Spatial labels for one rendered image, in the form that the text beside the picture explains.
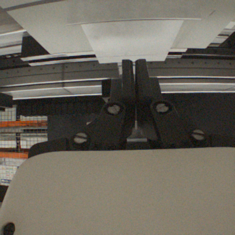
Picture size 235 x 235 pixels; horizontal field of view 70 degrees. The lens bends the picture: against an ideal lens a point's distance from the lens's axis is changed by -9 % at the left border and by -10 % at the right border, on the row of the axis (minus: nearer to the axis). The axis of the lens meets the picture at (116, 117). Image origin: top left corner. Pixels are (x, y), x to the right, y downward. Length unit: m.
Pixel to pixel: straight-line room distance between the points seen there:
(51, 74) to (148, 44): 0.34
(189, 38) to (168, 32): 0.03
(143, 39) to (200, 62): 0.32
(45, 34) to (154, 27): 0.10
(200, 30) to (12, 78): 0.47
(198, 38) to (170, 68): 0.27
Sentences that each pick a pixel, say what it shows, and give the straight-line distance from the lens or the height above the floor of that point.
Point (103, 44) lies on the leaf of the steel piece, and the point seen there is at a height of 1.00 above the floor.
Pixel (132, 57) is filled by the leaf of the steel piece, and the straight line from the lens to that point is 0.23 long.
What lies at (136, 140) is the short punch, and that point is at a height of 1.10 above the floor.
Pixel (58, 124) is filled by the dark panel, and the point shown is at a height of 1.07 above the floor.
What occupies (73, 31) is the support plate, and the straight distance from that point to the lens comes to 0.18.
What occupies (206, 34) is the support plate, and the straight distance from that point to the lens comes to 0.20.
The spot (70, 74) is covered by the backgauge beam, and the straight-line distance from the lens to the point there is 0.48.
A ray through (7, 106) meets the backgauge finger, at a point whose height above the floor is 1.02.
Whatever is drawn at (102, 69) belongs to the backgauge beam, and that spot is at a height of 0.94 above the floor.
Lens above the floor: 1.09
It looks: 3 degrees down
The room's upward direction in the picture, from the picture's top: 179 degrees clockwise
